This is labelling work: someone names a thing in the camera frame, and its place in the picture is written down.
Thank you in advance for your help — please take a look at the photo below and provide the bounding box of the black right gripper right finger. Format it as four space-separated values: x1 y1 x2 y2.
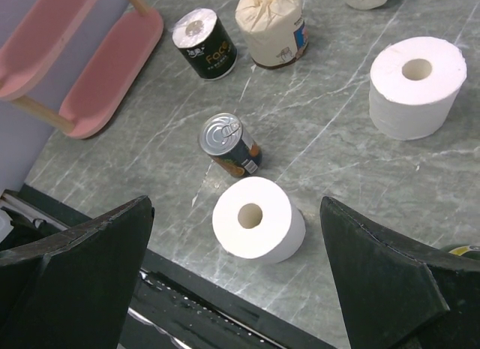
319 197 479 348

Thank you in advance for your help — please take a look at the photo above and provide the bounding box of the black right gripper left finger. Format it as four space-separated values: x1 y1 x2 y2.
1 196 155 348

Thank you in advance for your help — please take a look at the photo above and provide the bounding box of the white toilet roll front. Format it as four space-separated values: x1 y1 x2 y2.
212 176 306 263

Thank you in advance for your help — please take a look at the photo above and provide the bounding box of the white toilet roll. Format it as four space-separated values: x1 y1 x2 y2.
369 37 467 141
212 176 306 263

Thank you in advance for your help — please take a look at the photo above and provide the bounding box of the pink three-tier shelf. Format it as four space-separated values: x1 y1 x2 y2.
1 0 164 139

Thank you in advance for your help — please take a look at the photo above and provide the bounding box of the green glass bottle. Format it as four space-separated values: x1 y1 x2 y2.
441 244 480 260

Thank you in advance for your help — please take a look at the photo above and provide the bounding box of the tin can orange label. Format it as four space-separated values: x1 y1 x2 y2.
198 113 263 178

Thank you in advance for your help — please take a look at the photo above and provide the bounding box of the beige wrapped roll centre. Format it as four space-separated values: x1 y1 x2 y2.
235 0 308 69

